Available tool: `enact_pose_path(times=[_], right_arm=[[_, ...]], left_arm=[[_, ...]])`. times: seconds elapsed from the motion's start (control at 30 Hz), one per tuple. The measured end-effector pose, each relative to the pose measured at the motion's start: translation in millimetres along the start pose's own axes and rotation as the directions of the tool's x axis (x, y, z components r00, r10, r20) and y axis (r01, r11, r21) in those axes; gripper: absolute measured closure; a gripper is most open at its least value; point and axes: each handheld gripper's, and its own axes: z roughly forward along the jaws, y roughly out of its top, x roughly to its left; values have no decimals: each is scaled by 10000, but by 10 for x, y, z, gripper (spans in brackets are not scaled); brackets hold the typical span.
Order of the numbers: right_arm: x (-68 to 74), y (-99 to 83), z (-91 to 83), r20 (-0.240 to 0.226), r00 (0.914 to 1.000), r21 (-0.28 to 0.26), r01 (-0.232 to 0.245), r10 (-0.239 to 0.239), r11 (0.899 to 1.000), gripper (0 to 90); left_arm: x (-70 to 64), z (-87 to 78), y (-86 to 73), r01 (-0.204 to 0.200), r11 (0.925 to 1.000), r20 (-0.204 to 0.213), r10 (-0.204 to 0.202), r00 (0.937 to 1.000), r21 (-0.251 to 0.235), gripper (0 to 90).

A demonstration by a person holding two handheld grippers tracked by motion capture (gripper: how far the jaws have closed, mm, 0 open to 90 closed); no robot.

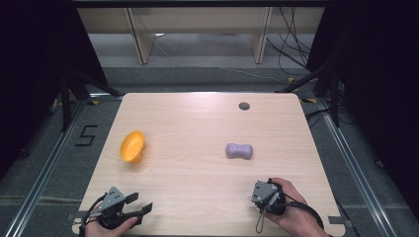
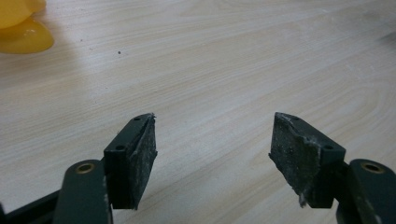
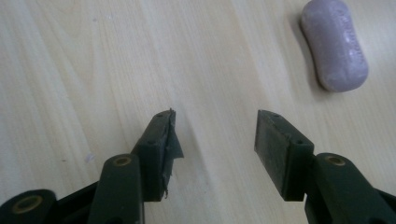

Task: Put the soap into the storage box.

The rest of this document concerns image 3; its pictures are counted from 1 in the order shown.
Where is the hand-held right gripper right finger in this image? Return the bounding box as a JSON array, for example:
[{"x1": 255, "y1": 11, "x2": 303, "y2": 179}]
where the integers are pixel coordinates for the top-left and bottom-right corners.
[{"x1": 253, "y1": 109, "x2": 396, "y2": 224}]

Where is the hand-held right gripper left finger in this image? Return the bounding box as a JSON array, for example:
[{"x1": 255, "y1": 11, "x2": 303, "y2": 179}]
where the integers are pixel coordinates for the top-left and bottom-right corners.
[{"x1": 87, "y1": 107, "x2": 185, "y2": 224}]

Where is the purple soap bar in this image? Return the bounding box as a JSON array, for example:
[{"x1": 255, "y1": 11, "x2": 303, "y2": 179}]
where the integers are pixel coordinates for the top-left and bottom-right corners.
[{"x1": 300, "y1": 0, "x2": 370, "y2": 93}]

